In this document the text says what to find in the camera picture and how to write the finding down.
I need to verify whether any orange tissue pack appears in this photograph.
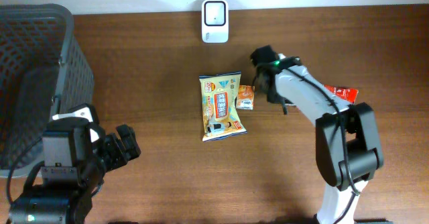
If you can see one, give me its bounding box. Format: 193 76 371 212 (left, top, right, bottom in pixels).
236 85 255 110

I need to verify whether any yellow wet wipes pack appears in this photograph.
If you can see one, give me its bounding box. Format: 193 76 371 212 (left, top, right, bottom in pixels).
199 71 247 142

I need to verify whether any red snack bag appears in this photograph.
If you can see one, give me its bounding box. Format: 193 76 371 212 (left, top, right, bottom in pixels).
324 85 359 104

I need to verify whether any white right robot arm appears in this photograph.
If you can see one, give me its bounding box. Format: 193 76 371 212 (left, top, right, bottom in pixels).
250 46 384 223

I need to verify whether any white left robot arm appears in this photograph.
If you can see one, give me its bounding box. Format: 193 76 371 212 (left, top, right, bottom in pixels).
7 117 141 223

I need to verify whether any white barcode scanner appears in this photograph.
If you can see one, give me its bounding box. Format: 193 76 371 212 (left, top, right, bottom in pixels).
201 0 229 44

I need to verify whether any grey plastic basket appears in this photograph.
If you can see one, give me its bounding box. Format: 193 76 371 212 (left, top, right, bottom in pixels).
1 4 95 178

